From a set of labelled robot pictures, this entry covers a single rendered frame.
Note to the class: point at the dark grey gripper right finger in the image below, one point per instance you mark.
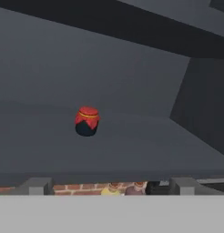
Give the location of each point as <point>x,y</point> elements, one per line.
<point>185,186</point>

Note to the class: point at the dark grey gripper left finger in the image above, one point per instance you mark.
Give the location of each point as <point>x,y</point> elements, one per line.
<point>41,186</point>

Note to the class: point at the dark jam jar red cloth lid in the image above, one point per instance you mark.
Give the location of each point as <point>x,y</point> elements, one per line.
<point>86,121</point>

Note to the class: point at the dark grey open cabinet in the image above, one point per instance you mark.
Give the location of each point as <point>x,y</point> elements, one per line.
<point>123,75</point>

